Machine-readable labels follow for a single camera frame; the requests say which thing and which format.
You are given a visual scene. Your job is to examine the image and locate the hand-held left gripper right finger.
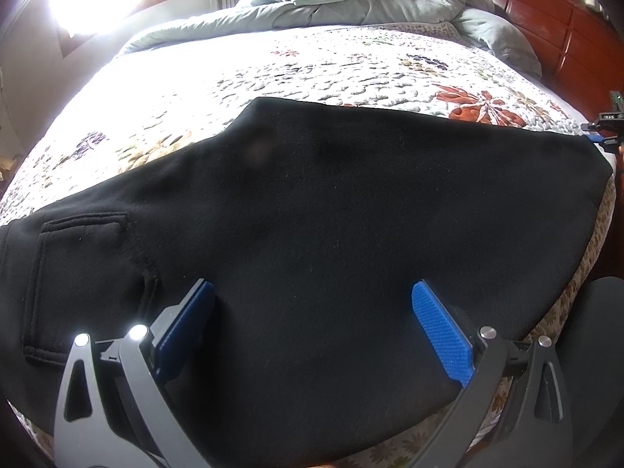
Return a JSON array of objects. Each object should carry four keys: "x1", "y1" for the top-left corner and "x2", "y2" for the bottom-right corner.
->
[{"x1": 411, "y1": 279, "x2": 575, "y2": 468}]

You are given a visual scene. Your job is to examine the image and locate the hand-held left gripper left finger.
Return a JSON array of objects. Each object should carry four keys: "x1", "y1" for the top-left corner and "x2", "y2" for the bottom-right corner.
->
[{"x1": 53, "y1": 279, "x2": 218, "y2": 468}]

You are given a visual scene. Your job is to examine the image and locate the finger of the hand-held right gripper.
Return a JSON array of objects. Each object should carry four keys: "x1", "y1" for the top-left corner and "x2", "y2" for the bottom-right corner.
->
[
  {"x1": 582, "y1": 131, "x2": 624, "y2": 156},
  {"x1": 596, "y1": 111, "x2": 624, "y2": 132}
]

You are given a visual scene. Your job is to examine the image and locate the black pants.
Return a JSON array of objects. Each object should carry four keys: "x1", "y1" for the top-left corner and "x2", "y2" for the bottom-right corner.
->
[{"x1": 0, "y1": 96, "x2": 615, "y2": 464}]

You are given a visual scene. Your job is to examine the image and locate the red-brown wooden headboard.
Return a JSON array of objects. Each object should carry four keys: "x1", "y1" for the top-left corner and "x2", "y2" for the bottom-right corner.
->
[{"x1": 387, "y1": 0, "x2": 624, "y2": 122}]

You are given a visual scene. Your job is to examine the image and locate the grey pillow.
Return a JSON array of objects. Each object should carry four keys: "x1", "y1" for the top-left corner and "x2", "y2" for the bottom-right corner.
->
[{"x1": 456, "y1": 7, "x2": 544, "y2": 79}]

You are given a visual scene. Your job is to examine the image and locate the floral quilted bedspread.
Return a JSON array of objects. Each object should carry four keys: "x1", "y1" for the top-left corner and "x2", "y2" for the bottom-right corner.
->
[{"x1": 0, "y1": 22, "x2": 617, "y2": 468}]

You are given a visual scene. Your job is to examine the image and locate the grey duvet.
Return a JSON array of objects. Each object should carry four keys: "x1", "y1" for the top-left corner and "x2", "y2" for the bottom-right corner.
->
[{"x1": 117, "y1": 0, "x2": 498, "y2": 57}]

